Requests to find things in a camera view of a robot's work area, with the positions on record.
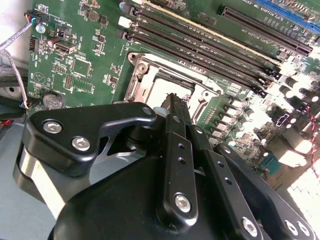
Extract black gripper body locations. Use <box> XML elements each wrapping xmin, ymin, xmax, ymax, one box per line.
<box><xmin>48</xmin><ymin>157</ymin><xmax>241</xmax><ymax>240</ymax></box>

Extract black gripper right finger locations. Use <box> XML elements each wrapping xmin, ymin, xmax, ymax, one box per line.
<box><xmin>179</xmin><ymin>96</ymin><xmax>315</xmax><ymax>240</ymax></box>

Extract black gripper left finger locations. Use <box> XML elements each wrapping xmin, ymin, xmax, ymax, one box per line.
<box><xmin>11</xmin><ymin>92</ymin><xmax>199</xmax><ymax>228</ymax></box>

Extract silver CPU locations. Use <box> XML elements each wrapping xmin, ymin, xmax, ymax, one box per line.
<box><xmin>144</xmin><ymin>78</ymin><xmax>197</xmax><ymax>111</ymax></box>

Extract metal socket cover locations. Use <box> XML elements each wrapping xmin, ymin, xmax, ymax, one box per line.
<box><xmin>134</xmin><ymin>56</ymin><xmax>225</xmax><ymax>118</ymax></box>

